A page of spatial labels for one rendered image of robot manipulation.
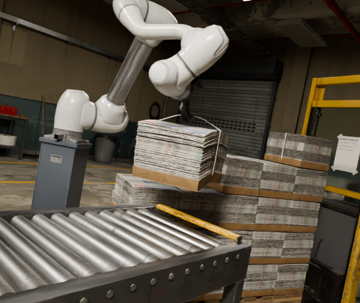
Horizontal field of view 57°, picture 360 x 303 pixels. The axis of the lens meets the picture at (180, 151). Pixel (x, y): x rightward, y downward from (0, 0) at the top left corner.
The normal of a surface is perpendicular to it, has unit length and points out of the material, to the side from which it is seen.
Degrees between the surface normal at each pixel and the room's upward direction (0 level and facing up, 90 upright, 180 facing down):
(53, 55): 90
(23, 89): 90
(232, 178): 90
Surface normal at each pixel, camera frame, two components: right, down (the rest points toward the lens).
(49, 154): -0.11, 0.04
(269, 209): 0.44, 0.12
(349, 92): -0.66, -0.08
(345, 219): -0.88, -0.14
